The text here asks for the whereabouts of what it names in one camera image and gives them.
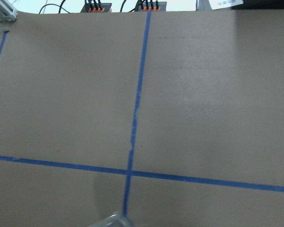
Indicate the glass sauce dispenser bottle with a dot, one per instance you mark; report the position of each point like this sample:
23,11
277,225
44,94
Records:
115,220

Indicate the brown paper table cover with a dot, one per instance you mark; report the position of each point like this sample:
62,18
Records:
175,119

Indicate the orange black connector box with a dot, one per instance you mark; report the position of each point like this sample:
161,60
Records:
92,6

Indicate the black box with label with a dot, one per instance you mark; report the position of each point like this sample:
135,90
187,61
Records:
209,5

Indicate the aluminium frame post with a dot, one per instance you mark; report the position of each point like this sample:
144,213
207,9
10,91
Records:
8,13

